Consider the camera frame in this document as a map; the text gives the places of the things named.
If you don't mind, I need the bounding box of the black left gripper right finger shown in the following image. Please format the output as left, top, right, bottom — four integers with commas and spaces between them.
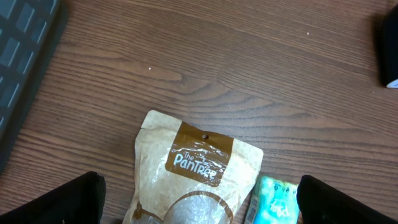
297, 175, 397, 224

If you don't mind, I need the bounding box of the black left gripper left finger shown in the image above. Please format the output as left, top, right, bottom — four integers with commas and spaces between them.
1, 171, 106, 224

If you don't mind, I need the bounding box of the teal tissue packet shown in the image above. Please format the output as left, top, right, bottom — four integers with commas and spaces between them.
244, 175, 300, 224

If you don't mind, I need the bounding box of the white packet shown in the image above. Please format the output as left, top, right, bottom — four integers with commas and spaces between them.
123, 110, 263, 223

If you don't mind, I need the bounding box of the white barcode scanner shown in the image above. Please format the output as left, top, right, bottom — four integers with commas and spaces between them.
379, 5, 397, 89

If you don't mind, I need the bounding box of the grey plastic mesh basket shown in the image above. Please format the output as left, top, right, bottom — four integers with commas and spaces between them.
1, 0, 68, 168

